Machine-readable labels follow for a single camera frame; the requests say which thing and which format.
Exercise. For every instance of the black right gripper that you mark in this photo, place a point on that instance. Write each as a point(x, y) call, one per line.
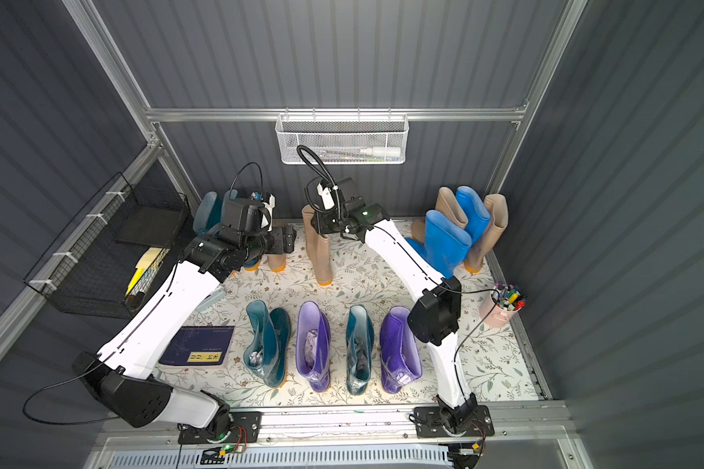
point(324, 223)

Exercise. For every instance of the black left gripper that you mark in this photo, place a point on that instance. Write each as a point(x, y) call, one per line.
point(287, 238)

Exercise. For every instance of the beige rain boot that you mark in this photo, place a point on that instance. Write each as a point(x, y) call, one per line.
point(276, 256)
point(498, 208)
point(446, 204)
point(317, 249)

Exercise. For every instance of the blue rain boot front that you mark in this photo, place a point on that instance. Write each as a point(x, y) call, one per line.
point(445, 244)

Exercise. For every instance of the blue rain boot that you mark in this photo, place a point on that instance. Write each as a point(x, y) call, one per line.
point(478, 216)
point(445, 244)

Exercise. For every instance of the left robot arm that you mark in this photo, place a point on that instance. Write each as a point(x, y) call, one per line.
point(120, 375)

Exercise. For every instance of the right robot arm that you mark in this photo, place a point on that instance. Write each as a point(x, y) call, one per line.
point(433, 319)

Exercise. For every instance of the blue rain boot back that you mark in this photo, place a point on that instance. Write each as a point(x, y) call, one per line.
point(478, 216)

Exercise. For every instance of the dark green boot far left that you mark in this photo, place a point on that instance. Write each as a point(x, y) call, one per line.
point(208, 214)

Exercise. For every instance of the small pale green device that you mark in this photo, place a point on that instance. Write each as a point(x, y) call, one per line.
point(213, 298)

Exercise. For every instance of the yellow sticky notes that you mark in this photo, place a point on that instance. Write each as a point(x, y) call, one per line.
point(146, 269)

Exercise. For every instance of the dark blue notebook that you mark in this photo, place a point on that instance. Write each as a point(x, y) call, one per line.
point(198, 346)

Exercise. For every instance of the dark green front boot left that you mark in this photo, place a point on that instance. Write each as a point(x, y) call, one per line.
point(266, 357)

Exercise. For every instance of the dark green front boot right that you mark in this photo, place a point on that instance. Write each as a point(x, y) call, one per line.
point(360, 337)

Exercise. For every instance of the purple front boot left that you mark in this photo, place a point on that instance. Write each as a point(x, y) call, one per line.
point(312, 350)

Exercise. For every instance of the purple boot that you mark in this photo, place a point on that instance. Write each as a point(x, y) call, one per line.
point(400, 360)
point(312, 350)

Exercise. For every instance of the purple front boot right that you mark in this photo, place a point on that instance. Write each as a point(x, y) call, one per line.
point(400, 360)

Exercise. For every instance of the pink pen cup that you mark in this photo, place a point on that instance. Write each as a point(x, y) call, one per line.
point(502, 304)

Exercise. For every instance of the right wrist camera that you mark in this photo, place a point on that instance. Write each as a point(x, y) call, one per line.
point(328, 196)

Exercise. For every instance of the white wire wall basket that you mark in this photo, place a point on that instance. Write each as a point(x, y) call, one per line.
point(340, 139)

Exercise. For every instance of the black wire side basket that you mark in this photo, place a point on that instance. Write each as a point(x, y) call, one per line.
point(89, 275)

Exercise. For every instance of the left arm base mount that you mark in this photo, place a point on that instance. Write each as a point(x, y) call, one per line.
point(228, 427)

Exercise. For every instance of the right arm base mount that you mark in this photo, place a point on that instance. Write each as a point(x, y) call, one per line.
point(432, 422)

